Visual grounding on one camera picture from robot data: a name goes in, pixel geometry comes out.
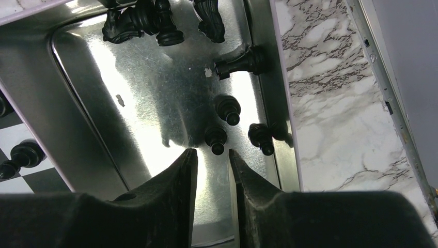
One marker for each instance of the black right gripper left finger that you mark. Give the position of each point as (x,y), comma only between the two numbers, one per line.
(158,213)

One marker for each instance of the metal table edge rail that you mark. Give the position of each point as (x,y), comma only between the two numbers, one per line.
(365,19)

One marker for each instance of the black and silver chessboard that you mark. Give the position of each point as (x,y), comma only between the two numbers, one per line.
(25,169)

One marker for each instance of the black pawn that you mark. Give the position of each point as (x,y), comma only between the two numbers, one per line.
(228,109)
(260,136)
(27,154)
(215,138)

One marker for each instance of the pink tin tray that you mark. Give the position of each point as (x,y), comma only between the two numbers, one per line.
(111,116)

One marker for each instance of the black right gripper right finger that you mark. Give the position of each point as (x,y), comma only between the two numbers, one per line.
(265,216)

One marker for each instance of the black knight in tray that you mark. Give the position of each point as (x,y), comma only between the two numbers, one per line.
(211,23)

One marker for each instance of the pile of black chess pieces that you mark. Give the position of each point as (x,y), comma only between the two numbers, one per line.
(122,25)

